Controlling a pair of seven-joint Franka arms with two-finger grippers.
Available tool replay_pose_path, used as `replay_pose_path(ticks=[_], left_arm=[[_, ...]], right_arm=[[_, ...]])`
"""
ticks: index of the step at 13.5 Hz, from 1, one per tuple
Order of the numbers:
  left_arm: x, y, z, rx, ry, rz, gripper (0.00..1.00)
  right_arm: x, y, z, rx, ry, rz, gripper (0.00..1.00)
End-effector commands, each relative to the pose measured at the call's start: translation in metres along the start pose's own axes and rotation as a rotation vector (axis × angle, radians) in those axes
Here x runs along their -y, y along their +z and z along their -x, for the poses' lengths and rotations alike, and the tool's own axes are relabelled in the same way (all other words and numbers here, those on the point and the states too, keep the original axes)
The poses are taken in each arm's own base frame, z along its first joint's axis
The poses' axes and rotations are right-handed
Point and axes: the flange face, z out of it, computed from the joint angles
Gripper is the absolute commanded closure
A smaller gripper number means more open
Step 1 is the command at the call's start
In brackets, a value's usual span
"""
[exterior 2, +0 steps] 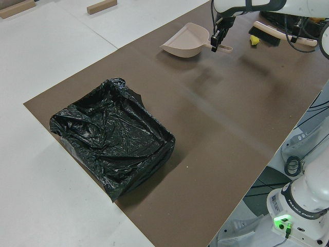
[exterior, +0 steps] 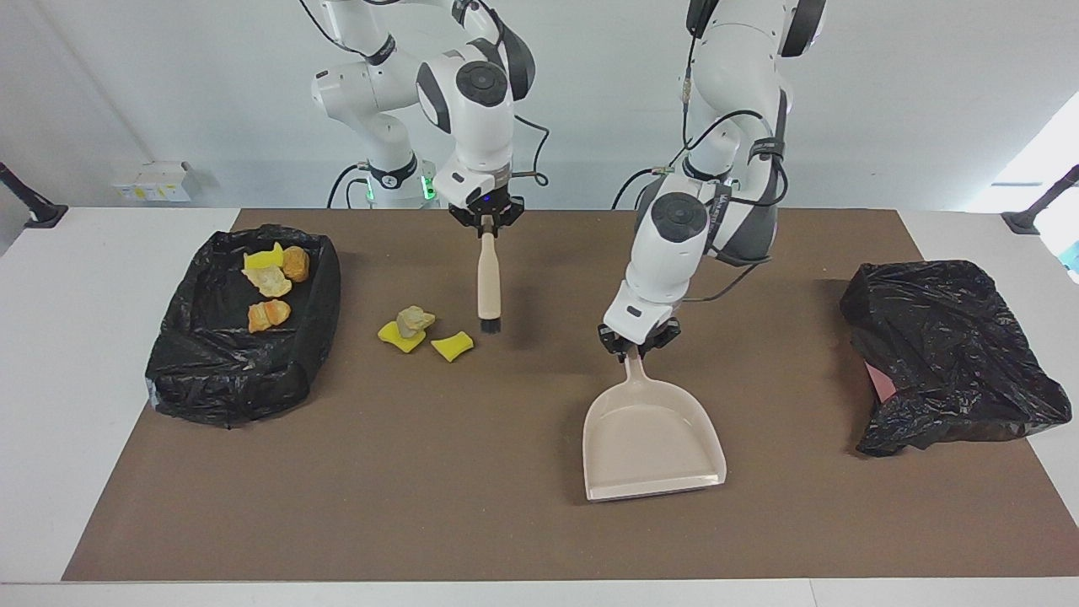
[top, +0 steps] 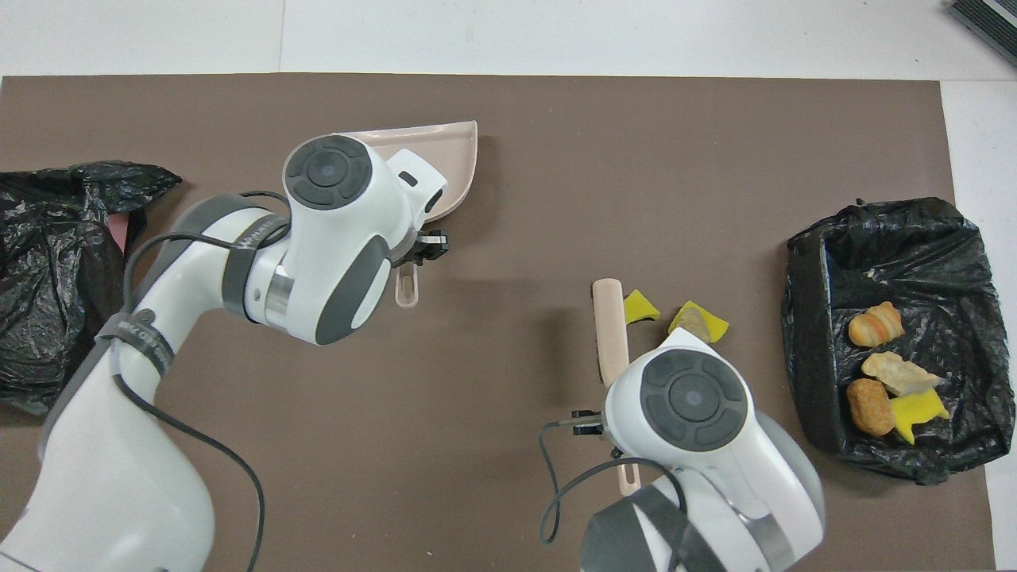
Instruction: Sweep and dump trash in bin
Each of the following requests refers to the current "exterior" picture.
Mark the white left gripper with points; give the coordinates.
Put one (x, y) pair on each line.
(641, 312)

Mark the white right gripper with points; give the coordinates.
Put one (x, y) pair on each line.
(472, 185)

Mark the beige plastic dustpan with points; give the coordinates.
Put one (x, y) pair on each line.
(649, 438)

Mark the beige layered chunk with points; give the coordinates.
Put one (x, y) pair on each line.
(414, 319)

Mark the yellow sponge piece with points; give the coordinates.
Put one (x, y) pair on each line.
(453, 346)
(261, 260)
(390, 335)

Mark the brown bread roll toy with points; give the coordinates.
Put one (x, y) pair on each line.
(296, 263)

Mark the pale cream chunk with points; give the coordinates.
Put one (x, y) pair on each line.
(270, 282)

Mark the orange striped croissant toy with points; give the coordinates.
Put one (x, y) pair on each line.
(270, 314)

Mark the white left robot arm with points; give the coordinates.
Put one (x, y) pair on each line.
(666, 253)

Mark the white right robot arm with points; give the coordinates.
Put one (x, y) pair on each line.
(476, 126)

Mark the pink plastic bin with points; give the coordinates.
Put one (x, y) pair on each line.
(883, 384)

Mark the black bag lined open bin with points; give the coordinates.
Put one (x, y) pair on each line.
(244, 379)

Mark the crumpled black trash bag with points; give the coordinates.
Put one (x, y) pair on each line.
(952, 354)

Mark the brown table mat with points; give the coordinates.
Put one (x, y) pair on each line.
(539, 523)

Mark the white electrical box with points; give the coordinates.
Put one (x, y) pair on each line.
(152, 181)

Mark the light blue object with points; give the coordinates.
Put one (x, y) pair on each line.
(1071, 255)

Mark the black camera stand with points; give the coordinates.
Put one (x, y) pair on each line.
(1041, 202)
(29, 202)

